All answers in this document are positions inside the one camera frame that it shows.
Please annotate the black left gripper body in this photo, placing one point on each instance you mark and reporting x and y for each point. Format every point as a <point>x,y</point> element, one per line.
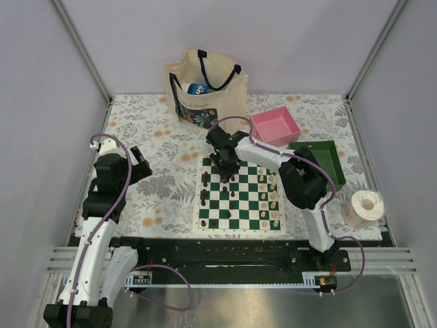
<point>140,170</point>

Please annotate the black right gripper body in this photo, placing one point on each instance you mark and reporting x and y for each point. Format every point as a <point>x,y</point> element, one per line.
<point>225,169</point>

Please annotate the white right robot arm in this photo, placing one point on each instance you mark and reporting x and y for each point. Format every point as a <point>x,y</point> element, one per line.
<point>304,181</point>

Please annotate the toilet paper roll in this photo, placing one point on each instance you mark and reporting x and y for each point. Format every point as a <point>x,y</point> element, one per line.
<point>364,209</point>

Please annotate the beige canvas tote bag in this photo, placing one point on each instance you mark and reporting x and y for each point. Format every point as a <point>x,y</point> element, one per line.
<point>226,101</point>

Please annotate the floral tablecloth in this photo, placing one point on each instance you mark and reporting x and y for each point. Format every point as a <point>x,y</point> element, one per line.
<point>162,205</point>

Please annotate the green plastic tray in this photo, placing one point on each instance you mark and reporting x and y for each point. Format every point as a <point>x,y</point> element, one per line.
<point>325,152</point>

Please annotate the blue white can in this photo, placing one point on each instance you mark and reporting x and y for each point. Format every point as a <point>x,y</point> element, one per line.
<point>197,89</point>

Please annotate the pink plastic box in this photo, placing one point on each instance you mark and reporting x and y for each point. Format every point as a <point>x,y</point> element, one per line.
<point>275,127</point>

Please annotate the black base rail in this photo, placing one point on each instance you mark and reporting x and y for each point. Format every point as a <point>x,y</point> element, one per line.
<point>224,261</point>

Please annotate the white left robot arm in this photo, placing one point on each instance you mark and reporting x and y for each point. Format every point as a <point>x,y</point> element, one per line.
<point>102,262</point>

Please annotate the green white chess board mat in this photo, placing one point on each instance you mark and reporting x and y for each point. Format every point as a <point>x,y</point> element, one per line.
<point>249,203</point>

